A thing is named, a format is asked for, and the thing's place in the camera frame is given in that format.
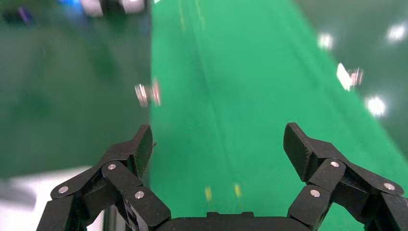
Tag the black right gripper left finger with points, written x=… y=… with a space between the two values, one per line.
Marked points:
x=121 y=172

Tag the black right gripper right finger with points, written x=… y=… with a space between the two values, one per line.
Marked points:
x=325 y=169

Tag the silver binder clip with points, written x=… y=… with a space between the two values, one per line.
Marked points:
x=343 y=76
x=142 y=94

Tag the green cloth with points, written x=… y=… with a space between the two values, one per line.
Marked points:
x=239 y=95

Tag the white round object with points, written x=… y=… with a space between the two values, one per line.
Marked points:
x=92 y=7

